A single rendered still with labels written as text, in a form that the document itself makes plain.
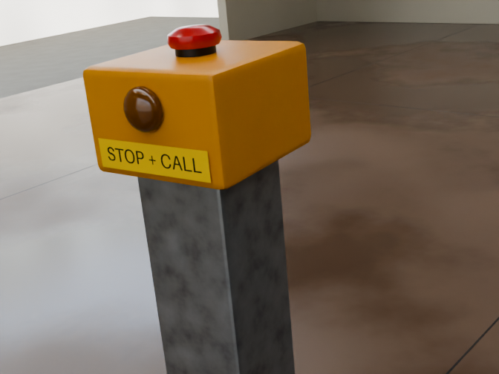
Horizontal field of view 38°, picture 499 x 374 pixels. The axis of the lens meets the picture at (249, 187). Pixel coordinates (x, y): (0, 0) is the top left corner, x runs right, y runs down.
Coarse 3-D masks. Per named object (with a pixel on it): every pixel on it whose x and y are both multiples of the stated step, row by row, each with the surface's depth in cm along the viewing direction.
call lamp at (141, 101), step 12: (132, 96) 47; (144, 96) 47; (156, 96) 47; (132, 108) 47; (144, 108) 47; (156, 108) 47; (132, 120) 48; (144, 120) 47; (156, 120) 47; (144, 132) 48
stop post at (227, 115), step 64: (128, 64) 50; (192, 64) 48; (256, 64) 48; (128, 128) 50; (192, 128) 47; (256, 128) 49; (192, 192) 51; (256, 192) 54; (192, 256) 54; (256, 256) 55; (192, 320) 56; (256, 320) 56
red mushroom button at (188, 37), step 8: (200, 24) 52; (208, 24) 52; (176, 32) 51; (184, 32) 50; (192, 32) 50; (200, 32) 50; (208, 32) 50; (216, 32) 51; (168, 40) 51; (176, 40) 50; (184, 40) 50; (192, 40) 50; (200, 40) 50; (208, 40) 50; (216, 40) 51; (176, 48) 51; (184, 48) 50; (192, 48) 50
